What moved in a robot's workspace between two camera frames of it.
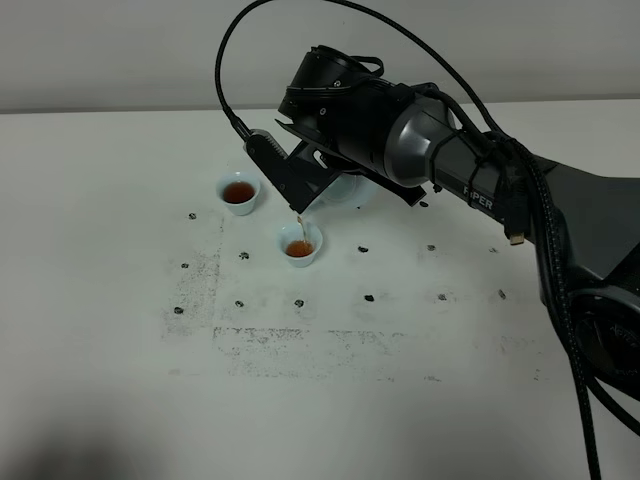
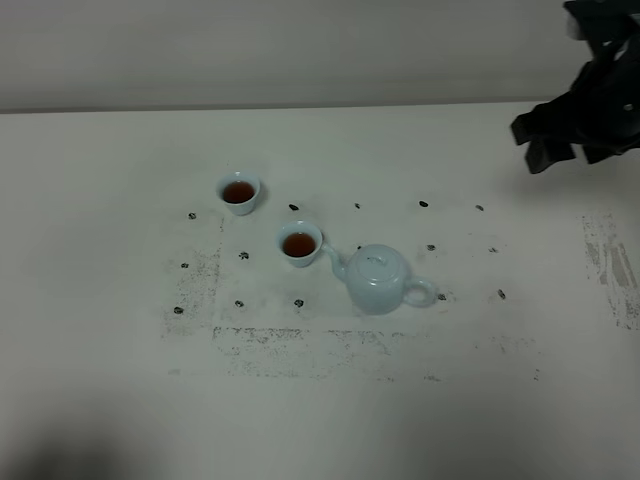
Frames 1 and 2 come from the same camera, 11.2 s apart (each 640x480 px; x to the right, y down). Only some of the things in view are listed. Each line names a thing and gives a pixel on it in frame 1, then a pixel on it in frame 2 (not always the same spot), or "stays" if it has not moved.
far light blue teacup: [239, 191] stays
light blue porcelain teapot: [350, 198] to [377, 279]
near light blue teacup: [299, 242] stays
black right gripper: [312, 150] to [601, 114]
